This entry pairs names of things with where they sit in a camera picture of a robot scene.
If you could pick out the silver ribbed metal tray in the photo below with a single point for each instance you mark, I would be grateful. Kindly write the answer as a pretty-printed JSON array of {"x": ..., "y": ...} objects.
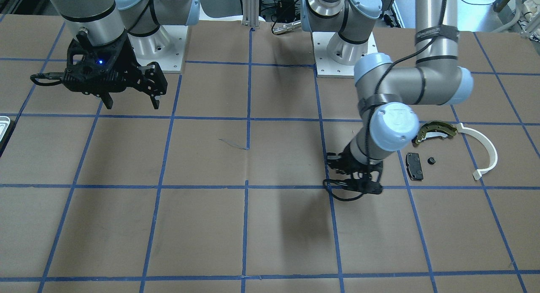
[{"x": 5, "y": 126}]

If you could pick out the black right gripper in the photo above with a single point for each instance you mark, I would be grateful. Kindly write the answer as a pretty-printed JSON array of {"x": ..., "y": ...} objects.
[{"x": 129, "y": 61}]

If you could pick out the olive brake shoe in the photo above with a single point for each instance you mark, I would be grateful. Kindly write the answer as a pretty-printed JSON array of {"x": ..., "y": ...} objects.
[{"x": 434, "y": 129}]

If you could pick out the black brake pad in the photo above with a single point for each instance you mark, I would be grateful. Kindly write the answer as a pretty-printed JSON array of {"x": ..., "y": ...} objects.
[{"x": 414, "y": 168}]

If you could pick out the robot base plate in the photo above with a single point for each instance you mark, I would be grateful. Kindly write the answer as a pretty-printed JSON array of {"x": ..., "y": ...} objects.
[{"x": 336, "y": 58}]

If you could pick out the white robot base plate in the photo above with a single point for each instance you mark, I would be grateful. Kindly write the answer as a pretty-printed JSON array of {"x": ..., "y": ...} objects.
[{"x": 172, "y": 58}]

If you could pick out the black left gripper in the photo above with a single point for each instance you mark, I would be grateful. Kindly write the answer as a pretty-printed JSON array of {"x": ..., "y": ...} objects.
[{"x": 348, "y": 156}]

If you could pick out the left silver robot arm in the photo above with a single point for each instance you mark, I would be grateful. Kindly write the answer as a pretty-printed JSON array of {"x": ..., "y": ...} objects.
[{"x": 386, "y": 89}]

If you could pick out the silver cylinder tool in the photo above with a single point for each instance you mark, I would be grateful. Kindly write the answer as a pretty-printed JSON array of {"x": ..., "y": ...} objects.
[{"x": 286, "y": 28}]

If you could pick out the aluminium frame post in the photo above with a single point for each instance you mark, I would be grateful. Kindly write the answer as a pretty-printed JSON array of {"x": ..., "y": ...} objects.
[{"x": 250, "y": 12}]

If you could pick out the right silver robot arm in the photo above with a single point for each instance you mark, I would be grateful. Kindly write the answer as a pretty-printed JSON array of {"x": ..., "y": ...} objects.
[{"x": 107, "y": 19}]

